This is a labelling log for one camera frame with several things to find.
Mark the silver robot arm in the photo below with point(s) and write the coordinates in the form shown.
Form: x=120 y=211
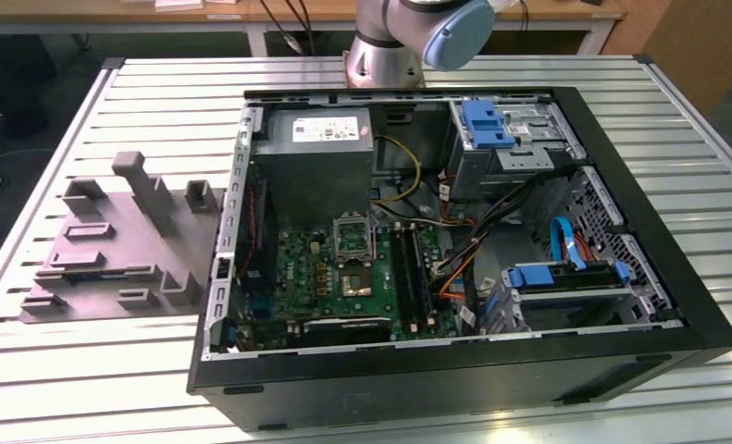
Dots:
x=377 y=46

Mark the CPU socket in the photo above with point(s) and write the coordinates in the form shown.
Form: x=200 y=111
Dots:
x=357 y=283

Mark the blue grey clip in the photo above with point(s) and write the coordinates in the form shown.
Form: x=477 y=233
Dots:
x=376 y=193

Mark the grey power supply unit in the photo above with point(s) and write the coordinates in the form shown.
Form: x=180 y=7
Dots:
x=316 y=185

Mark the white latch RAM slot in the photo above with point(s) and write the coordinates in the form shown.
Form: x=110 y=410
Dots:
x=430 y=319
x=406 y=273

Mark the green motherboard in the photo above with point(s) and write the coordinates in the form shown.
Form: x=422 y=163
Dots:
x=304 y=277

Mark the black graphics card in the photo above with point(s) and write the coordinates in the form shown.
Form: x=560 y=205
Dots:
x=346 y=330

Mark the blue board connector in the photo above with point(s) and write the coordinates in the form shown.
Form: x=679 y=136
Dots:
x=261 y=309

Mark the hard disk in blue carrier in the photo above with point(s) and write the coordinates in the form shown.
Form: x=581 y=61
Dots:
x=528 y=277

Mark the grey metal drive cage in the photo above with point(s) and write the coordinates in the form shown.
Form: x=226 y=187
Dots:
x=525 y=159

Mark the blue card latch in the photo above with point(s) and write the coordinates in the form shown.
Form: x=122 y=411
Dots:
x=229 y=335

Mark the grey metal disk bay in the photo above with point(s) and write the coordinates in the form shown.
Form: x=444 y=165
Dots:
x=572 y=294

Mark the grey parts rack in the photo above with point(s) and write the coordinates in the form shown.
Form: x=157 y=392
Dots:
x=137 y=277

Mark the black PC case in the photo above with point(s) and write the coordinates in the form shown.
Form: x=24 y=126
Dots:
x=464 y=393

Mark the wooden desk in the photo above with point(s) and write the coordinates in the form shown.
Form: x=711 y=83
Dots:
x=556 y=11

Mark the white paper box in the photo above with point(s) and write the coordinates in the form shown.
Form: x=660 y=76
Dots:
x=180 y=5

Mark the brown wooden cabinet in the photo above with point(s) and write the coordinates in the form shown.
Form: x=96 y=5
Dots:
x=692 y=51

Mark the blue drive bracket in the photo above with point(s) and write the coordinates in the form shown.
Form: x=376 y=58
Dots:
x=485 y=125

